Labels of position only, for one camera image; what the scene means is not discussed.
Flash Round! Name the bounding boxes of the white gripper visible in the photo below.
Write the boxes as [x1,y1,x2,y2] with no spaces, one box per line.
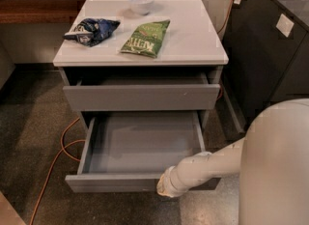
[156,167,175,198]

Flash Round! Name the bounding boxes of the grey drawer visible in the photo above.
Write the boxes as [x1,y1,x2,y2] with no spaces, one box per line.
[65,110,222,193]
[64,73,220,111]

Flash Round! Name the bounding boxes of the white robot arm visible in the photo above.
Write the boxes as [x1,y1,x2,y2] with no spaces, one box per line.
[156,98,309,225]

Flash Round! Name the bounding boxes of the grey top drawer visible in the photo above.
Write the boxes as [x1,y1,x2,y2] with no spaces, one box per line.
[64,73,220,111]

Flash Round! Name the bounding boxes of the grey three-drawer cabinet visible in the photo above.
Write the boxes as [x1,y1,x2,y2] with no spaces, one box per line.
[53,0,228,123]

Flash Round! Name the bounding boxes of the green chip bag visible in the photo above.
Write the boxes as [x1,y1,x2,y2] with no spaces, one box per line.
[120,19,170,58]

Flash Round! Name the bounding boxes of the blue chip bag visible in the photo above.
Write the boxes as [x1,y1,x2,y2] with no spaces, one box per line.
[63,18,121,47]

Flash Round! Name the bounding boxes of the dark grey bin cabinet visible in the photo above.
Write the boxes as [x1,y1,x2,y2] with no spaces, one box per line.
[223,0,309,130]

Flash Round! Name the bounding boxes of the white bowl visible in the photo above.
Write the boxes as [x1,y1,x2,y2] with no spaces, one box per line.
[128,0,154,15]

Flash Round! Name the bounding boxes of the white label on cabinet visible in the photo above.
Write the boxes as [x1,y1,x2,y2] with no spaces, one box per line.
[276,14,295,38]

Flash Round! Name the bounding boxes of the orange cable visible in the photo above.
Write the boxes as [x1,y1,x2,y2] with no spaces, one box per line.
[28,0,250,225]

